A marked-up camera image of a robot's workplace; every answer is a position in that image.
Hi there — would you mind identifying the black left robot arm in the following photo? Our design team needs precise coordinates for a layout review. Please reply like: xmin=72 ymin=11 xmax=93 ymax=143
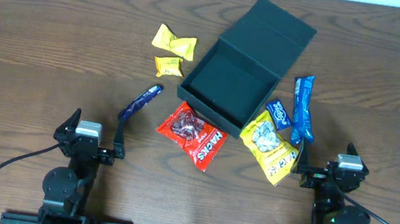
xmin=35 ymin=108 xmax=125 ymax=224

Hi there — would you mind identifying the large yellow candy wrapper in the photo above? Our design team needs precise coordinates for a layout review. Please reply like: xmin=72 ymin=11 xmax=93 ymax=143
xmin=152 ymin=24 xmax=197 ymax=61

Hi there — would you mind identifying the dark blue snack bar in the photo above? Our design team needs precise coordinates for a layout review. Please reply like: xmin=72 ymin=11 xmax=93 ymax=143
xmin=118 ymin=84 xmax=164 ymax=121

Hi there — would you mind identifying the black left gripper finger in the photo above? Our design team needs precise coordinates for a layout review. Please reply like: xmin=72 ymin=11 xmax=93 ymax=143
xmin=112 ymin=116 xmax=125 ymax=159
xmin=53 ymin=107 xmax=81 ymax=141

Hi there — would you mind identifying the blue wafer bar packet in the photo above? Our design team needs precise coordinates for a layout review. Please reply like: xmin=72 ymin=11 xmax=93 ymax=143
xmin=291 ymin=75 xmax=316 ymax=145

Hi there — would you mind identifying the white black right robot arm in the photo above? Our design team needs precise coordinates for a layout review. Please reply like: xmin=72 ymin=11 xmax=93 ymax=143
xmin=293 ymin=139 xmax=370 ymax=224

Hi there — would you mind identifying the red Hacks candy bag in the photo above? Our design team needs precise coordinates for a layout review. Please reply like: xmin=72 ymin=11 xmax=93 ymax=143
xmin=156 ymin=101 xmax=229 ymax=171

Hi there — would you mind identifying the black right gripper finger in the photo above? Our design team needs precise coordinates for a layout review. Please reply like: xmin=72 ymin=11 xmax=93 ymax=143
xmin=291 ymin=138 xmax=309 ymax=174
xmin=346 ymin=142 xmax=369 ymax=175

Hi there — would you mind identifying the blue Eclipse gum pack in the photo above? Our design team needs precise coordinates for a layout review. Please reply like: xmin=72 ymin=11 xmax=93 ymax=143
xmin=266 ymin=100 xmax=292 ymax=131

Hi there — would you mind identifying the dark green open box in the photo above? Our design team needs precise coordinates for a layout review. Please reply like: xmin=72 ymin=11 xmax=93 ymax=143
xmin=177 ymin=0 xmax=316 ymax=138

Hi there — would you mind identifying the yellow seed snack bag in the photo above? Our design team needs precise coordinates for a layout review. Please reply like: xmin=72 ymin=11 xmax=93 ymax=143
xmin=240 ymin=110 xmax=299 ymax=186

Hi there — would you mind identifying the small yellow candy wrapper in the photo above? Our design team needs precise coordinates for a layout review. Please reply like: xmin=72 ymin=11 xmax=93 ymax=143
xmin=154 ymin=56 xmax=183 ymax=77

